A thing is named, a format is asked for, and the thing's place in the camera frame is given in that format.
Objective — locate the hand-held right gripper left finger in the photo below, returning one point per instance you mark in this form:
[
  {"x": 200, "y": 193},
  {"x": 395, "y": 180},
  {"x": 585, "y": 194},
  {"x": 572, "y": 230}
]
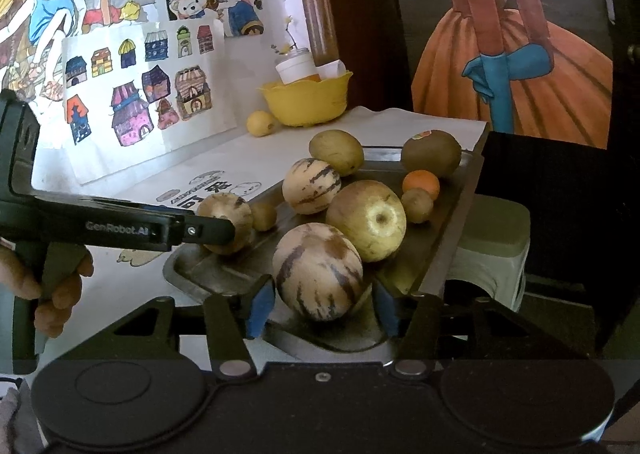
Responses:
[{"x": 260, "y": 306}]

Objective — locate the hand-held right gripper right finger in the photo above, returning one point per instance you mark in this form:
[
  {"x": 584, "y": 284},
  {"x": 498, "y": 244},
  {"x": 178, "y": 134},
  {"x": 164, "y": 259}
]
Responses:
[{"x": 386, "y": 309}]

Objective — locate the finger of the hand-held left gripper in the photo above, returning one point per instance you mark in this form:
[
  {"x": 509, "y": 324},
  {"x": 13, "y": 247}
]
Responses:
[{"x": 210, "y": 232}]

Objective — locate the small brown kiwi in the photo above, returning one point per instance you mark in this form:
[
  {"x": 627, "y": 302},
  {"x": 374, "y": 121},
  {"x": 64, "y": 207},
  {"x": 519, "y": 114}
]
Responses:
[
  {"x": 264, "y": 216},
  {"x": 416, "y": 206}
]

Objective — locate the metal baking tray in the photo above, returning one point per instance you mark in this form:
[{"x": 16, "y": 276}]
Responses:
[{"x": 437, "y": 244}]

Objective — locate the large yellow-green apple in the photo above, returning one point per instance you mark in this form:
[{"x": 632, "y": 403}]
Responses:
[{"x": 367, "y": 219}]

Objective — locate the small orange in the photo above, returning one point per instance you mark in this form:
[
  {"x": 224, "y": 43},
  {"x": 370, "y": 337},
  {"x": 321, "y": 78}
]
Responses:
[{"x": 421, "y": 182}]

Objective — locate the yellow-brown oval fruit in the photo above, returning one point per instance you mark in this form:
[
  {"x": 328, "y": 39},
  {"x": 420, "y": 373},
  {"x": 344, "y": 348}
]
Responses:
[{"x": 335, "y": 151}]

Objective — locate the large brown kiwi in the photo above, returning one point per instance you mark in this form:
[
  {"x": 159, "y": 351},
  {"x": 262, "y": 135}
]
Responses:
[{"x": 432, "y": 154}]

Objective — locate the person's left hand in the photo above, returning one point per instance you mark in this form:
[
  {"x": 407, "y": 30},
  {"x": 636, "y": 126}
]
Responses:
[{"x": 65, "y": 304}]

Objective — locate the printed white table mat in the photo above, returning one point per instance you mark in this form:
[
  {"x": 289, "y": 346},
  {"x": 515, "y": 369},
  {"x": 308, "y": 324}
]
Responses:
[{"x": 225, "y": 159}]

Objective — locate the coloured houses drawing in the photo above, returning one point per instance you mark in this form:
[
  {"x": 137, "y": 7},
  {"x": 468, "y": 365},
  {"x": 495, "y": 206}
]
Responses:
[{"x": 135, "y": 134}]

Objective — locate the yellow lemon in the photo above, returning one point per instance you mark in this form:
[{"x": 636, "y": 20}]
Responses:
[{"x": 261, "y": 124}]

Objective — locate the grey plastic stool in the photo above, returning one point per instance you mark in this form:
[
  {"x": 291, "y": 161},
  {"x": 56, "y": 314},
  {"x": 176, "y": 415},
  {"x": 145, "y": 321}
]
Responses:
[{"x": 495, "y": 234}]

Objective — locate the yellow plastic bowl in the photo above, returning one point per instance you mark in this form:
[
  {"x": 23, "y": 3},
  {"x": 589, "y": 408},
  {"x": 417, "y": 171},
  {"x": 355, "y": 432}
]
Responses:
[{"x": 305, "y": 101}]

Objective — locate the white and orange jar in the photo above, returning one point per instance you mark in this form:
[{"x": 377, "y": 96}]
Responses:
[{"x": 295, "y": 65}]

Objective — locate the yellow artificial flower sprig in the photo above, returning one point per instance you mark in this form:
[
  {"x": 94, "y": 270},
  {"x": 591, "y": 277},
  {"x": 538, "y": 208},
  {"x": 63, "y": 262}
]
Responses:
[{"x": 285, "y": 50}]

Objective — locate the white paper carton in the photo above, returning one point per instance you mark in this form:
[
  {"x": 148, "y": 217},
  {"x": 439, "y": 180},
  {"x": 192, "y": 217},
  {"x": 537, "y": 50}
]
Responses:
[{"x": 331, "y": 70}]

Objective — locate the boy with fan drawing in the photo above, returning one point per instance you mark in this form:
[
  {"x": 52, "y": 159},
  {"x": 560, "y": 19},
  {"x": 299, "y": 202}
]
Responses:
[{"x": 50, "y": 9}]

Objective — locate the girl in orange dress poster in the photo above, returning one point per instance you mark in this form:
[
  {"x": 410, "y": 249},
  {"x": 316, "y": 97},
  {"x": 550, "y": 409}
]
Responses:
[{"x": 500, "y": 34}]

